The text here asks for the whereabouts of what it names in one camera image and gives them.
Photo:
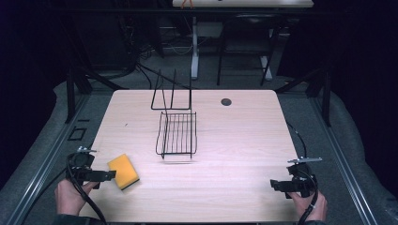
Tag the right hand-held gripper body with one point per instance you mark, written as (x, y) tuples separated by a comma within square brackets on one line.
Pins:
[(303, 181)]

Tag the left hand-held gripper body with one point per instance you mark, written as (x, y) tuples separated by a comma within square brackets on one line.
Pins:
[(80, 163)]

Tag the yellow sponge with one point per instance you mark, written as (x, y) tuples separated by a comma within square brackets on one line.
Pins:
[(123, 171)]

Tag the person's right hand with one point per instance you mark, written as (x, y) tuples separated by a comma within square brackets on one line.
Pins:
[(313, 207)]

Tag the person's left hand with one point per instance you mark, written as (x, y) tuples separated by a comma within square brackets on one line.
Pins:
[(69, 198)]

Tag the black metal stand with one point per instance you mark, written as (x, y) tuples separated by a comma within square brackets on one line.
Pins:
[(70, 93), (327, 97)]

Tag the dark round table grommet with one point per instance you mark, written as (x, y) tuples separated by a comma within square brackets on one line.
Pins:
[(226, 102)]

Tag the black chair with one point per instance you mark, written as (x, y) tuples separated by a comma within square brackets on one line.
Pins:
[(250, 22)]

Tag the white desk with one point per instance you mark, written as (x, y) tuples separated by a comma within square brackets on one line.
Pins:
[(244, 3)]

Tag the black square frame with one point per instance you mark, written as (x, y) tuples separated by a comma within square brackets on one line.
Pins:
[(77, 133)]

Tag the aluminium rail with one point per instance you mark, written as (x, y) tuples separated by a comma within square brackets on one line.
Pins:
[(47, 162), (344, 159)]

